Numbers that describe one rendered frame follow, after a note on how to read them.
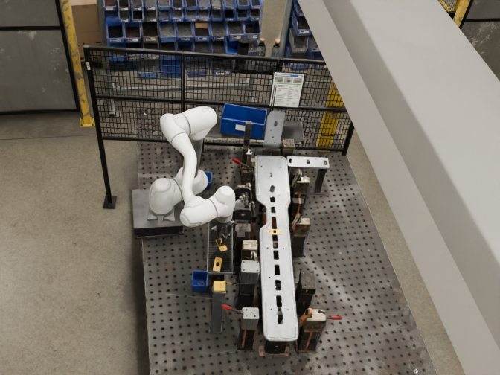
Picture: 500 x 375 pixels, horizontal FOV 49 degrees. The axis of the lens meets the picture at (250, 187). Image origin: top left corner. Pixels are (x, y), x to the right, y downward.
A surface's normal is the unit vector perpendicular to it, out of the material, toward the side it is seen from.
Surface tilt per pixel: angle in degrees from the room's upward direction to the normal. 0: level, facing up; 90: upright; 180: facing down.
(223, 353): 0
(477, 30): 92
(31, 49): 90
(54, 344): 0
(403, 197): 90
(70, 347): 0
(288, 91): 90
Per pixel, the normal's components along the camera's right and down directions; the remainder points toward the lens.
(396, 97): -0.98, 0.07
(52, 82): 0.16, 0.76
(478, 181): 0.09, -0.67
